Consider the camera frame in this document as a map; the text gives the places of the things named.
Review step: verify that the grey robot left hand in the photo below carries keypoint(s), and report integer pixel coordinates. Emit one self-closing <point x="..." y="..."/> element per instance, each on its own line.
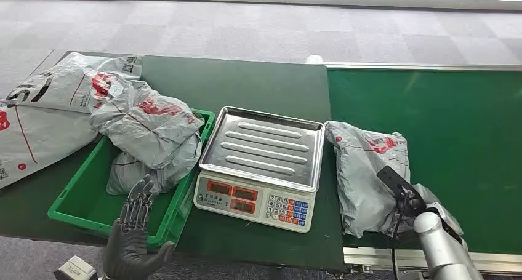
<point x="128" y="249"/>

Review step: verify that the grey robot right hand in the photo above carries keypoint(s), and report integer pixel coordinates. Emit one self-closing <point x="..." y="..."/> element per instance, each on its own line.
<point x="401" y="188"/>

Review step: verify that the grey plastic mailer package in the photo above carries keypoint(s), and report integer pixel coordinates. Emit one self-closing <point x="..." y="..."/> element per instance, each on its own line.
<point x="363" y="180"/>

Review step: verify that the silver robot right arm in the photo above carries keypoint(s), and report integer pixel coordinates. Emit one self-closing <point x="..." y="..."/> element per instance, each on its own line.
<point x="442" y="249"/>

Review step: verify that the green conveyor belt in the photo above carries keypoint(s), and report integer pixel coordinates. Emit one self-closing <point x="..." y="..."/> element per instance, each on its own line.
<point x="456" y="139"/>

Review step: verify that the green plastic bin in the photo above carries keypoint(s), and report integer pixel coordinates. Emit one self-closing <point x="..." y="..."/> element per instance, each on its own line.
<point x="87" y="204"/>

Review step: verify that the small grey mailer bag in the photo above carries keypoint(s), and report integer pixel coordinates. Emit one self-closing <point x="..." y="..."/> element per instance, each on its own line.
<point x="175" y="168"/>

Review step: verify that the crumpled grey red-print mailer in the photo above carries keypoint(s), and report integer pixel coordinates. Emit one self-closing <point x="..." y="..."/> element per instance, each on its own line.
<point x="146" y="127"/>

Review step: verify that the large white red-line mailer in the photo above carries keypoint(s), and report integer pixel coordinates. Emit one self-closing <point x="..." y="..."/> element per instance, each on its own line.
<point x="36" y="143"/>

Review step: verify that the silver tray electronic scale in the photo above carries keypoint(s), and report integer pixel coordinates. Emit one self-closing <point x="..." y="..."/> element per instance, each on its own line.
<point x="261" y="156"/>

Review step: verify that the white round roller end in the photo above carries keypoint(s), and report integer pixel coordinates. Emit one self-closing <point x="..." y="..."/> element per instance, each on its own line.
<point x="314" y="59"/>

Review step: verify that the white mailer with black print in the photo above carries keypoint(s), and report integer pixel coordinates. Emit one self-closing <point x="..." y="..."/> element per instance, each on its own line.
<point x="61" y="86"/>

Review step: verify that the dark green table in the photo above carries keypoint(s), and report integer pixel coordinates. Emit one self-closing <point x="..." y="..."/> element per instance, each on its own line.
<point x="244" y="86"/>

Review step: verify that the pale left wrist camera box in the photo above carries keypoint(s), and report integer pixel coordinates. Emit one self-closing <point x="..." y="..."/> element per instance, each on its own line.
<point x="75" y="271"/>

